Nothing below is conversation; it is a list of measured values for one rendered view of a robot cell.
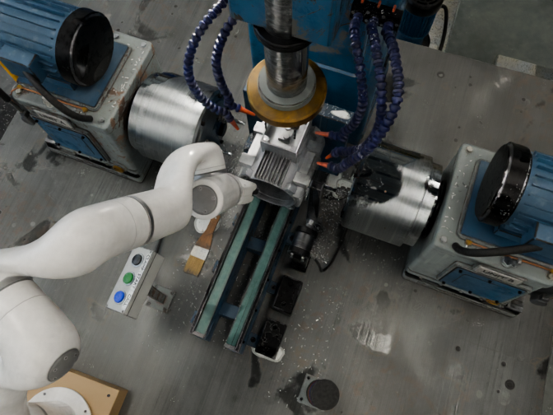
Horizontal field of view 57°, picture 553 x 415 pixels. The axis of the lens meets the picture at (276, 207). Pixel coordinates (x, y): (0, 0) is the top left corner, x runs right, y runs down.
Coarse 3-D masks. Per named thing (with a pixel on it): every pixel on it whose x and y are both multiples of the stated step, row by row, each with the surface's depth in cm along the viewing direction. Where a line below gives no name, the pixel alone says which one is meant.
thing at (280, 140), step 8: (272, 128) 136; (280, 128) 136; (288, 128) 134; (304, 128) 136; (264, 136) 132; (272, 136) 135; (280, 136) 134; (288, 136) 133; (296, 136) 135; (304, 136) 134; (264, 144) 132; (272, 144) 131; (280, 144) 134; (288, 144) 134; (296, 144) 134; (304, 144) 137; (272, 152) 135; (280, 152) 133; (288, 152) 132; (296, 152) 130; (296, 160) 135
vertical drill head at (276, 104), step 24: (264, 0) 86; (288, 0) 83; (288, 24) 89; (264, 48) 100; (264, 72) 114; (288, 72) 102; (312, 72) 113; (264, 96) 112; (288, 96) 111; (312, 96) 113; (264, 120) 115; (288, 120) 112
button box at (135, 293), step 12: (132, 252) 132; (144, 252) 130; (156, 252) 130; (132, 264) 130; (144, 264) 128; (156, 264) 131; (120, 276) 130; (144, 276) 128; (120, 288) 128; (132, 288) 127; (144, 288) 129; (132, 300) 126; (144, 300) 130; (120, 312) 125; (132, 312) 127
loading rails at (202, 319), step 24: (240, 216) 148; (288, 216) 148; (240, 240) 147; (264, 240) 154; (288, 240) 156; (216, 264) 154; (240, 264) 155; (264, 264) 144; (216, 288) 142; (264, 288) 145; (216, 312) 144; (240, 312) 140; (240, 336) 137
